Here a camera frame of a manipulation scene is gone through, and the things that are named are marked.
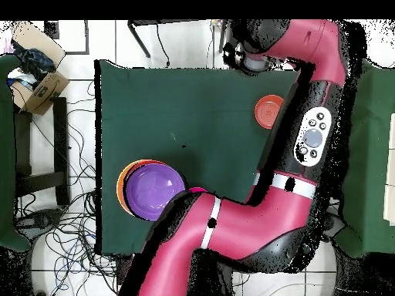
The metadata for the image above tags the purple bowl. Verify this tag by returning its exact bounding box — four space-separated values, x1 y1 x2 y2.
125 163 187 222

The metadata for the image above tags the wide red bowl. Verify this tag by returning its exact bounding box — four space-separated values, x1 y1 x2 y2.
121 160 169 215

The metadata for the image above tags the small orange bowl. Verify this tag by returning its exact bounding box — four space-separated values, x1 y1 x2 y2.
254 94 285 130

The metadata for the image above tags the dark green table cloth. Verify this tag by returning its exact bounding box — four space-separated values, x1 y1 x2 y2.
98 59 314 255

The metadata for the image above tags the black bench stand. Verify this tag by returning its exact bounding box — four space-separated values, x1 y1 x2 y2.
13 96 71 206

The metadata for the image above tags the black chair base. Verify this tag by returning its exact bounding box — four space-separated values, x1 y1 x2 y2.
18 207 64 237

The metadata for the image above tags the cardboard box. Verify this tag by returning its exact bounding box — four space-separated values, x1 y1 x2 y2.
10 21 70 116

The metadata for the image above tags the green covered table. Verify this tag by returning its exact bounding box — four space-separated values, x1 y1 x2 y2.
334 58 395 258
0 53 32 252

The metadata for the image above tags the black metal table frame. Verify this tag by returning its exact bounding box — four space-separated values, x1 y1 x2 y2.
127 18 231 59

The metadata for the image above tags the tangle of black cables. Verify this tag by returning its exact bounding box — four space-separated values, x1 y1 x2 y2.
15 79 137 296

